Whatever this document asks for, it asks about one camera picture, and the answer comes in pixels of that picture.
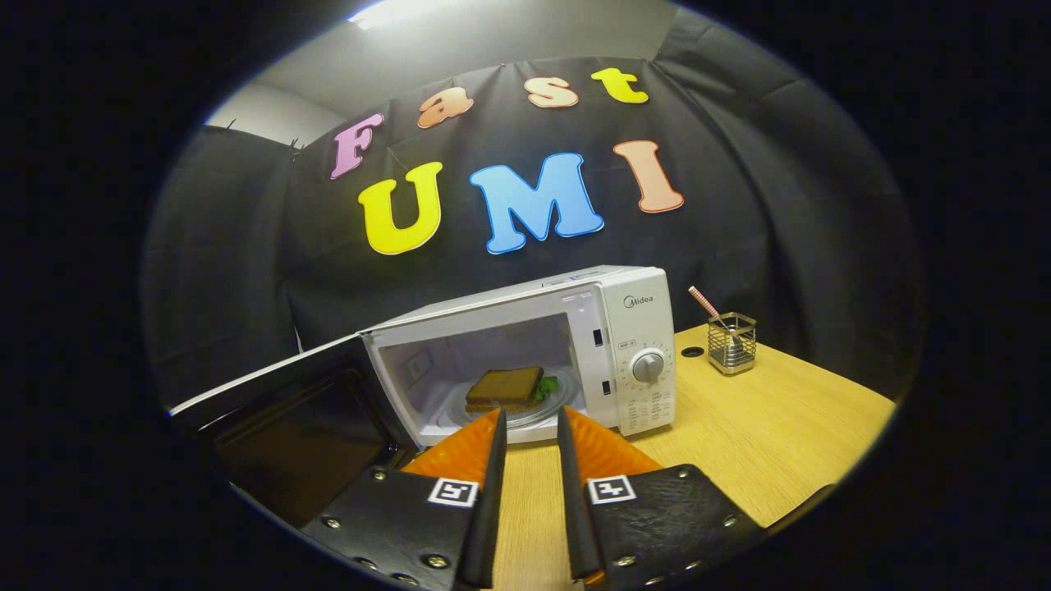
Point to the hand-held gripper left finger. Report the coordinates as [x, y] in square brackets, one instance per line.
[488, 509]

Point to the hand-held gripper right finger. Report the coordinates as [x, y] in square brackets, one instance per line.
[573, 509]

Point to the brown bread lettuce sandwich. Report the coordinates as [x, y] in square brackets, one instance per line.
[505, 386]

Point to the white microwave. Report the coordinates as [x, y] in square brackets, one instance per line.
[640, 320]

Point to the glass microwave turntable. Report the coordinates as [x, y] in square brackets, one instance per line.
[534, 414]

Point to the black round table grommet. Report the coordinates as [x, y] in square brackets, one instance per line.
[692, 352]

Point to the metal mesh holder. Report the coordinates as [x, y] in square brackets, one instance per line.
[732, 349]

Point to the black backdrop cloth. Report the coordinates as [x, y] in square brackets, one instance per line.
[780, 205]

